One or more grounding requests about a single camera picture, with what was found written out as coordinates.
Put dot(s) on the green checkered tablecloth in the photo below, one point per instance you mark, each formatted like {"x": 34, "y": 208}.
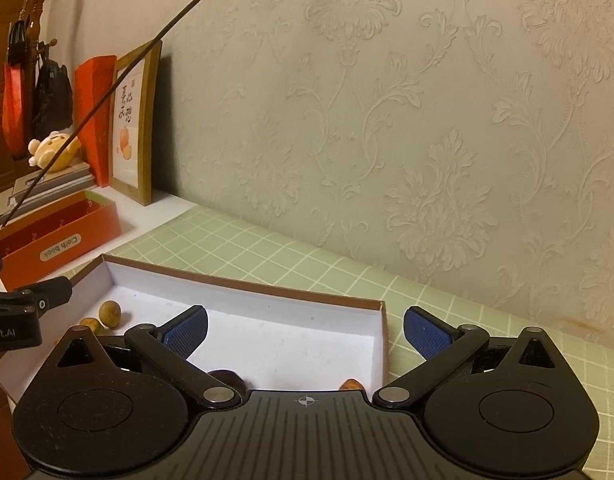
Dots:
{"x": 487, "y": 330}

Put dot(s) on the orange open box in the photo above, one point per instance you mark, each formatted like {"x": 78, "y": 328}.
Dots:
{"x": 77, "y": 245}

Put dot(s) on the small orange round piece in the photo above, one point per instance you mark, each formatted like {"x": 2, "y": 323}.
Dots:
{"x": 91, "y": 324}

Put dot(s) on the black hanging bag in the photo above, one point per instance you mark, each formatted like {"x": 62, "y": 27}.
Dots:
{"x": 52, "y": 95}

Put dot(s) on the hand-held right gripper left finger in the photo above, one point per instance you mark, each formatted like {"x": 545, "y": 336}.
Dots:
{"x": 187, "y": 332}

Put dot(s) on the yellow plush toy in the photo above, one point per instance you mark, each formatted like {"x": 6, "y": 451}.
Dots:
{"x": 54, "y": 150}

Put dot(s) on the stack of grey books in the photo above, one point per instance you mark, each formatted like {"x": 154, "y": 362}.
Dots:
{"x": 52, "y": 185}

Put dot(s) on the red and black bag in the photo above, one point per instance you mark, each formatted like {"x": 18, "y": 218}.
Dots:
{"x": 14, "y": 110}

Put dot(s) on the brown cardboard box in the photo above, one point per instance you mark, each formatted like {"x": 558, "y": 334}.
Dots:
{"x": 287, "y": 330}

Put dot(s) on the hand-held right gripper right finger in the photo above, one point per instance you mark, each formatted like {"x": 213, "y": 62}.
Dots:
{"x": 427, "y": 332}

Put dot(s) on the wooden framed picture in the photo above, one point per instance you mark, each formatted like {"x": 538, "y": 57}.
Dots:
{"x": 132, "y": 125}

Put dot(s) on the small orange pastry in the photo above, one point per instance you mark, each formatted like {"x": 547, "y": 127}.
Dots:
{"x": 352, "y": 385}

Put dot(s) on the red paper bag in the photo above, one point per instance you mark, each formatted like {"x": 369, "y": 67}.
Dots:
{"x": 94, "y": 110}

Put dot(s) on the dark water chestnut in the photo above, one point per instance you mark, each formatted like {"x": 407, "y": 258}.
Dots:
{"x": 227, "y": 376}

